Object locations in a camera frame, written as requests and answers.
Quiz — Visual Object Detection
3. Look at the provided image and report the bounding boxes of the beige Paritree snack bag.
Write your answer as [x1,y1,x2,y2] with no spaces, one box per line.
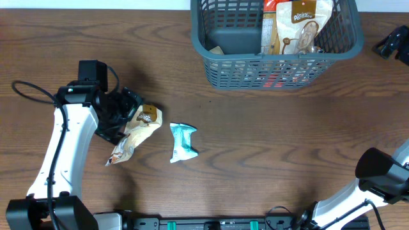
[276,0,334,54]

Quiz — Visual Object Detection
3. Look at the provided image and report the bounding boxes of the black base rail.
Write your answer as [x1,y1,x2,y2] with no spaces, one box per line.
[121,214,371,230]

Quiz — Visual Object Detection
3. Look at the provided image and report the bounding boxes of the teal white snack packet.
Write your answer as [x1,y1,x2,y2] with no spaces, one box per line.
[170,123,199,163]

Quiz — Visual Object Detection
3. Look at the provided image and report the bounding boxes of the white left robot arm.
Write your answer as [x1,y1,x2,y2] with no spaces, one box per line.
[6,80,143,229]

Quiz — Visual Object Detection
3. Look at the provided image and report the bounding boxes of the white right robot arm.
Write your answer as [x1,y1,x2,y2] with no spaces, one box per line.
[292,142,408,229]

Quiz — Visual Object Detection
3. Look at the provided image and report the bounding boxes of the spaghetti packet orange and tan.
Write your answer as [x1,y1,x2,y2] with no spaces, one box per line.
[261,0,288,55]

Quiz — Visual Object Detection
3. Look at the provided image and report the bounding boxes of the beige Paritree dried food bag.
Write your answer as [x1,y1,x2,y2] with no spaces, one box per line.
[105,104,163,166]

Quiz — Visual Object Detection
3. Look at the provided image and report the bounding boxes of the grey plastic basket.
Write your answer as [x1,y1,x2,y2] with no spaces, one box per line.
[190,0,364,90]

